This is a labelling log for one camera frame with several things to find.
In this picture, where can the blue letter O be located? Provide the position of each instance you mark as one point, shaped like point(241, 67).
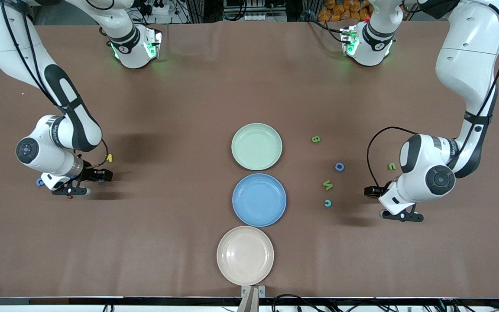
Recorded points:
point(336, 166)

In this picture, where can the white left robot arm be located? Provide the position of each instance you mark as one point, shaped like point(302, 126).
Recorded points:
point(466, 65)

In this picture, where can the blue plate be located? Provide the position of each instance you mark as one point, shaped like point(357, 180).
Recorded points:
point(259, 200)

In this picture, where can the light green plate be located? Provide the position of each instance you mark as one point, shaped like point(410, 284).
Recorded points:
point(257, 146)

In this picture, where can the bag of oranges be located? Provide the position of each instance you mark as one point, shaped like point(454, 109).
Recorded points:
point(340, 11)

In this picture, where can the metal table edge bracket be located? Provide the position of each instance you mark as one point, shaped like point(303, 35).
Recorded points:
point(253, 299)

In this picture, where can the beige plate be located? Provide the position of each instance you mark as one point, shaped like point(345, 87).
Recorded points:
point(245, 255)

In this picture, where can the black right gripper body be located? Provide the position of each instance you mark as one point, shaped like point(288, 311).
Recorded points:
point(90, 173)

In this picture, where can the green letter M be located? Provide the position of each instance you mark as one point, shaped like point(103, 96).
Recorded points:
point(328, 185)

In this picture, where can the teal letter C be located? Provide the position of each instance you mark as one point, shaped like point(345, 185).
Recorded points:
point(325, 203)

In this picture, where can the long white power strip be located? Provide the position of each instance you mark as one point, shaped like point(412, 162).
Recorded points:
point(254, 17)

